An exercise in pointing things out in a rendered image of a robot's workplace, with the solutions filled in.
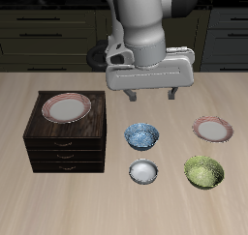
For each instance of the dark wooden cabinet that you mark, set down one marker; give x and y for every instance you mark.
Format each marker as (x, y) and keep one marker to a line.
(66, 139)

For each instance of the white bowl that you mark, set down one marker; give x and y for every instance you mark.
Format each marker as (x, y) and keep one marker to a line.
(143, 170)

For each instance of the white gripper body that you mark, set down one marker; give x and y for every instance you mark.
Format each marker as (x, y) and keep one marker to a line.
(151, 76)

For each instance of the green bowl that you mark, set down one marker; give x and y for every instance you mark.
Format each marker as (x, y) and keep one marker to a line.
(203, 172)

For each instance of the red-rimmed white plate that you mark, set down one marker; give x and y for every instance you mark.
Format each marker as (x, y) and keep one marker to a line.
(212, 129)
(66, 107)

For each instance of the dark kitchen cupboards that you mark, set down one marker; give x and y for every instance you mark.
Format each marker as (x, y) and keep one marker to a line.
(45, 35)

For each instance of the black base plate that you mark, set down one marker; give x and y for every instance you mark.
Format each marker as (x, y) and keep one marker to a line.
(97, 56)

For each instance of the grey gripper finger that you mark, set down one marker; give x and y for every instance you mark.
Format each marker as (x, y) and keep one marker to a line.
(130, 94)
(172, 93)

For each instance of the blue patterned bowl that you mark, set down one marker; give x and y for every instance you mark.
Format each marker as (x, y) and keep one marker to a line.
(141, 136)

